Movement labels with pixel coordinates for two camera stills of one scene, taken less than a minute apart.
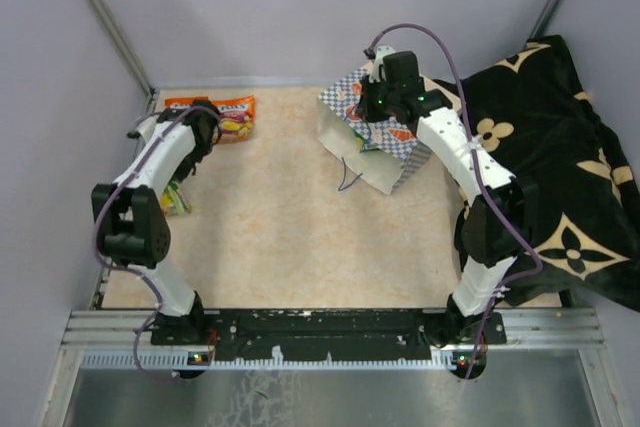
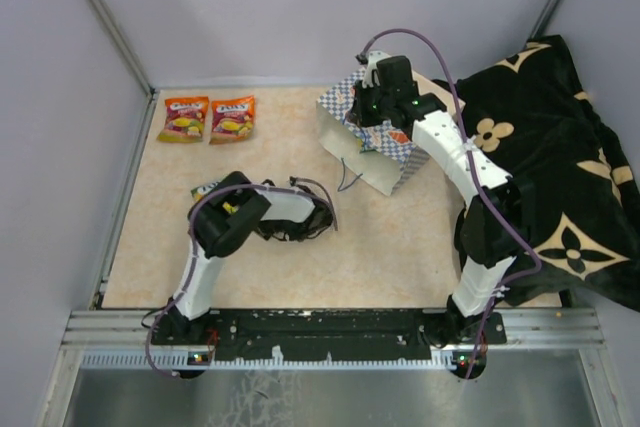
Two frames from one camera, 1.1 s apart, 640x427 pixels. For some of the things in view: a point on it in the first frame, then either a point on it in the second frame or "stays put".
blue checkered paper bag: [385, 153] stays put
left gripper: [185, 172] → [266, 230]
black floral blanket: [531, 110] stays put
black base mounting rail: [360, 337] stays put
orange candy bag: [237, 117] stays put
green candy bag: [172, 202] → [201, 191]
